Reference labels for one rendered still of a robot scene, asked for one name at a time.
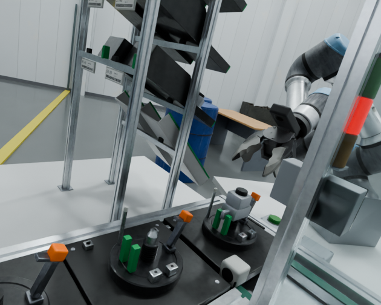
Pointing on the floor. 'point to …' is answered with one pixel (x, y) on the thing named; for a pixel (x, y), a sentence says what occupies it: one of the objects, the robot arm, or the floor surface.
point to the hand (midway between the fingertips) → (249, 163)
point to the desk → (244, 126)
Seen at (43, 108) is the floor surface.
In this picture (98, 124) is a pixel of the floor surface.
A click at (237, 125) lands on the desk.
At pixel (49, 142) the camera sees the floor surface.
